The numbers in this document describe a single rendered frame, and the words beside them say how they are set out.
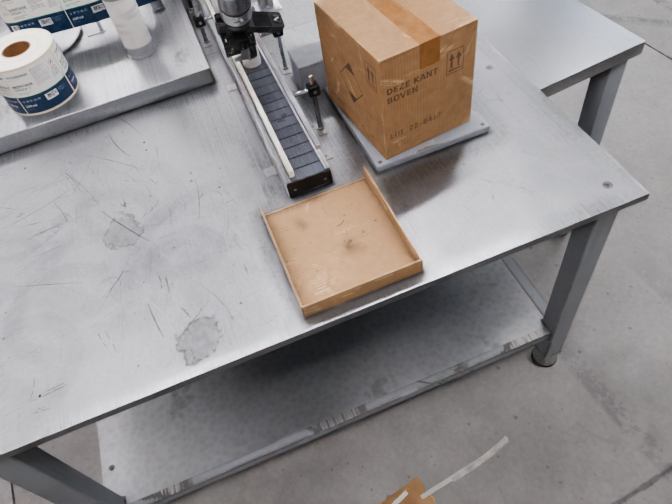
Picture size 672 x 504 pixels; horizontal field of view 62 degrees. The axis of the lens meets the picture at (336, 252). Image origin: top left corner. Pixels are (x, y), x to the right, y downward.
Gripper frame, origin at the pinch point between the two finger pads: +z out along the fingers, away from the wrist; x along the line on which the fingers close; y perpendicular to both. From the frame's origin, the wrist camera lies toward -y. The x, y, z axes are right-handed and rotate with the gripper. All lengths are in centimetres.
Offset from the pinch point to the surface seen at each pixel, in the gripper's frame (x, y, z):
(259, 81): 6.9, 0.5, 2.3
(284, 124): 24.8, -0.1, -8.0
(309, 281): 66, 10, -26
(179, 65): -10.5, 19.4, 12.4
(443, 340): 92, -25, 29
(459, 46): 32, -38, -34
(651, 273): 101, -111, 50
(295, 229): 53, 8, -19
